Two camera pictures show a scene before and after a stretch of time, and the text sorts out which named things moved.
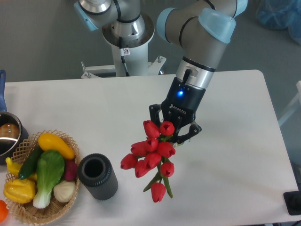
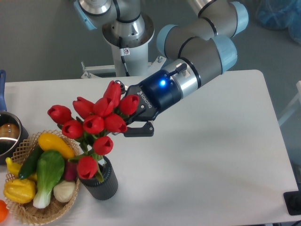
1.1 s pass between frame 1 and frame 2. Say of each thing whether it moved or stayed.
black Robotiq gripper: moved
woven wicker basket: stayed
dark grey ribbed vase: stayed
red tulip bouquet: moved
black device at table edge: stayed
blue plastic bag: stayed
